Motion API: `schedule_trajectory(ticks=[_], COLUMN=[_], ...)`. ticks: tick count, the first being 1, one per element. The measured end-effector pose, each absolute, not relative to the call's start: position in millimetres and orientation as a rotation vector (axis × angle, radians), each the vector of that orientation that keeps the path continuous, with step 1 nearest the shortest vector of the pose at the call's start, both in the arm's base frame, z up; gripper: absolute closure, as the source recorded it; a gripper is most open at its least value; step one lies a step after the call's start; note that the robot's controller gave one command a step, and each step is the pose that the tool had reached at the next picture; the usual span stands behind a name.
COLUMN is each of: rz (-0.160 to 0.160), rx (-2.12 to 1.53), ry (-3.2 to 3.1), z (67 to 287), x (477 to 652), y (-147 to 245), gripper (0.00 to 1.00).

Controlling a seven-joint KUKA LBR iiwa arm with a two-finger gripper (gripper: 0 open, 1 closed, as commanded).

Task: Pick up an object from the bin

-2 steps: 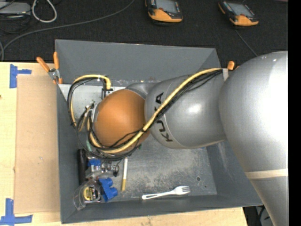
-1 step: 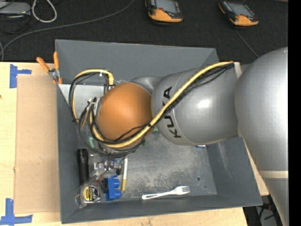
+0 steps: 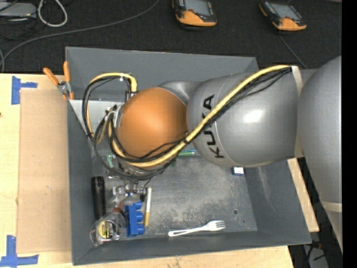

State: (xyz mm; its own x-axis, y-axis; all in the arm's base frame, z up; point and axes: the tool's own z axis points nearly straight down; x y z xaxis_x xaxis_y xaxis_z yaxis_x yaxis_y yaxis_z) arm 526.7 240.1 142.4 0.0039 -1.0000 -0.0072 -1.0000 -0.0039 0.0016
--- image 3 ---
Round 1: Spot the blue toy brick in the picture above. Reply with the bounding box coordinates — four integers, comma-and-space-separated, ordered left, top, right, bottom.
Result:
124, 201, 145, 237

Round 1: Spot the black cylindrical handle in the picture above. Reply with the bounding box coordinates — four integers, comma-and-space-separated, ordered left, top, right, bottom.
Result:
91, 176, 107, 221

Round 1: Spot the grey metal bin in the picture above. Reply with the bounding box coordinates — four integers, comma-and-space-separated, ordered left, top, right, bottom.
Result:
64, 46, 312, 266

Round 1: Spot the white plastic fork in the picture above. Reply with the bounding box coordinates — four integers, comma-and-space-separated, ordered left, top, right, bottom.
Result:
167, 219, 226, 237

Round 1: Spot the white and yellow pen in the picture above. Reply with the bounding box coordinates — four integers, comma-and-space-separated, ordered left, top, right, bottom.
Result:
143, 186, 152, 228

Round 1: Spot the clear plastic cup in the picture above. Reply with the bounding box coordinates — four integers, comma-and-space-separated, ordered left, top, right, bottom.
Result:
89, 212, 127, 247

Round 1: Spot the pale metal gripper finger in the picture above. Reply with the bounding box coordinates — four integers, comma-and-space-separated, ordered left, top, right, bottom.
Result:
112, 185, 127, 204
130, 184, 148, 203

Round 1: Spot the brown cardboard board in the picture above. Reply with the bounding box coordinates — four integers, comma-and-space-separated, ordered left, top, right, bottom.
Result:
16, 88, 74, 254

